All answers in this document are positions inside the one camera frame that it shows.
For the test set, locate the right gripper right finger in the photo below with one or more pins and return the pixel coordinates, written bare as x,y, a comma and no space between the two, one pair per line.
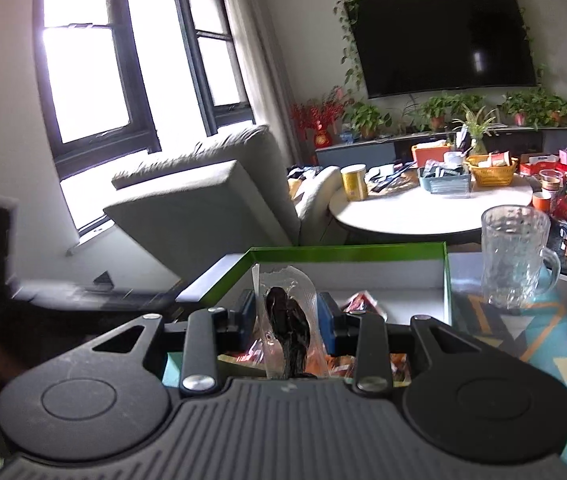
380,350

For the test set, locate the spider plant in vase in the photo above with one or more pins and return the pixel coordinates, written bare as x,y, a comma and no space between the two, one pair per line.
472,129

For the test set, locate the yellow tin can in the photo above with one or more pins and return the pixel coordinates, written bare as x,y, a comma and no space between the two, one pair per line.
354,184

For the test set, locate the glass mug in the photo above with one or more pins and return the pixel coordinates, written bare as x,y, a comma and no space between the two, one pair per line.
517,264

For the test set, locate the red white snack packet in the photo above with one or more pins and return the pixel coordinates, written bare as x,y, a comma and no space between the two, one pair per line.
363,302

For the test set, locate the red flower decoration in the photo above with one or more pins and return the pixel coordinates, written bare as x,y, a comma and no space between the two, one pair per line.
315,119

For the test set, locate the clear packet dark snack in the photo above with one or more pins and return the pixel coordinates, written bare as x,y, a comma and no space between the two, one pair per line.
287,320

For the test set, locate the round white coffee table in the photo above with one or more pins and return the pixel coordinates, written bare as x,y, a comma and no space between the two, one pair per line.
416,215

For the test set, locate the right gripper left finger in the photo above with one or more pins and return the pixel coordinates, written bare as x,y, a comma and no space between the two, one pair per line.
194,345

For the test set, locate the green cardboard box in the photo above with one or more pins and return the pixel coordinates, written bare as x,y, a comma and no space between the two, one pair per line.
410,282

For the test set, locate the red orange card box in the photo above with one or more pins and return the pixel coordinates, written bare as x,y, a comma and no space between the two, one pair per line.
423,152

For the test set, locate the orange cup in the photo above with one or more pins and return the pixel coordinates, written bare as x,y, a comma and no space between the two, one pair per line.
542,200

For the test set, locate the teal patterned tablecloth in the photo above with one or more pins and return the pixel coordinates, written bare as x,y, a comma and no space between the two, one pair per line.
535,334

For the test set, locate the black wall television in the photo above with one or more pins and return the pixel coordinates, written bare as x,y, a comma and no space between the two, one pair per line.
412,46

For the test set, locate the grey blue storage tray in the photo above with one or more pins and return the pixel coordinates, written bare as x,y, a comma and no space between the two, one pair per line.
459,182

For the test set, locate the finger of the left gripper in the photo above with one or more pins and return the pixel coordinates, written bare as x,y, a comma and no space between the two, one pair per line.
56,305

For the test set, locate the black framed window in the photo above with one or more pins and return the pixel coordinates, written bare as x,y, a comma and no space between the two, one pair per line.
122,77

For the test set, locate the woven yellow basket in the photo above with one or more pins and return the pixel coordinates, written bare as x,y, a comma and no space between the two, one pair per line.
486,175

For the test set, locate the grey sofa armchair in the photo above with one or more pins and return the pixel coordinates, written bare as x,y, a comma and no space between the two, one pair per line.
225,195

